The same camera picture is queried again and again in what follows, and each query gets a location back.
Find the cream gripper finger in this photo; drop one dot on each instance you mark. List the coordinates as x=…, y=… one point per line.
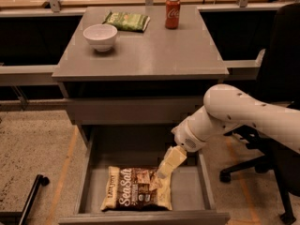
x=173, y=158
x=161, y=180

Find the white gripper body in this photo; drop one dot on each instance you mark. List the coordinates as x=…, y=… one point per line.
x=185, y=136

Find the brown sea salt chip bag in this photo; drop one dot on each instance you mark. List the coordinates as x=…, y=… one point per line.
x=127, y=189

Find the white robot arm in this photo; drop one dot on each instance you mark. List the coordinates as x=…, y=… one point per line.
x=273, y=129

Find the open grey middle drawer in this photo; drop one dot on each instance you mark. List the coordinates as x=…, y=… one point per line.
x=192, y=197

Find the grey drawer cabinet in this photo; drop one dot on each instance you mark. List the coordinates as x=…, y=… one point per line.
x=158, y=62

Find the closed grey top drawer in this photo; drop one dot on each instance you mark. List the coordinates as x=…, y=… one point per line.
x=131, y=110

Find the green chip bag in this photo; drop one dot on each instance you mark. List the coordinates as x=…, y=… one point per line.
x=126, y=21

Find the black office chair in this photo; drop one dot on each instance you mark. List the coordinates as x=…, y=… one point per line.
x=277, y=80

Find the white ceramic bowl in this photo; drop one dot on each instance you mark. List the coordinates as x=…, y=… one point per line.
x=101, y=37

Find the red cola can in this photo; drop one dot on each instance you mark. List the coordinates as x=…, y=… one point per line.
x=172, y=13

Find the black chair leg with caster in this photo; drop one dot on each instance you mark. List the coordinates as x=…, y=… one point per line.
x=20, y=218

